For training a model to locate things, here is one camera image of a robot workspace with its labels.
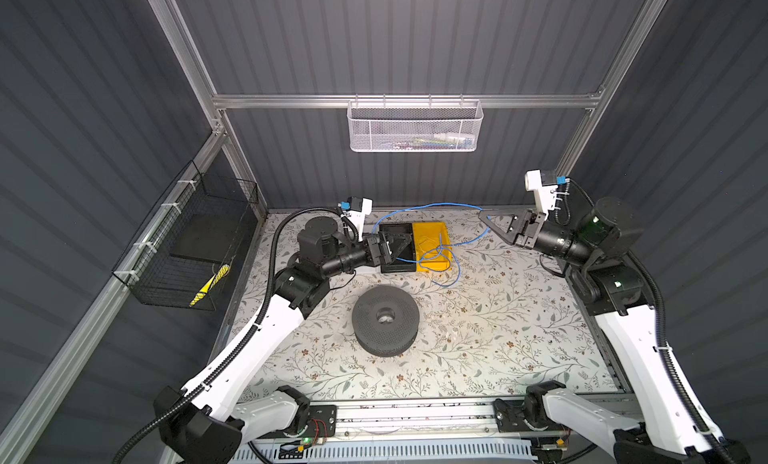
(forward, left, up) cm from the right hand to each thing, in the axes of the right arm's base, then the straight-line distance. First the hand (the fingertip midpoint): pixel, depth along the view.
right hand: (483, 223), depth 53 cm
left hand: (+4, +14, -9) cm, 18 cm away
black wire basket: (+5, +68, -16) cm, 70 cm away
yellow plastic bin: (+33, +4, -43) cm, 54 cm away
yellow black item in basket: (+2, +59, -20) cm, 62 cm away
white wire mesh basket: (+79, +8, -25) cm, 83 cm away
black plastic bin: (+19, +15, -42) cm, 49 cm away
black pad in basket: (+10, +62, -14) cm, 64 cm away
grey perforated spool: (+2, +20, -47) cm, 51 cm away
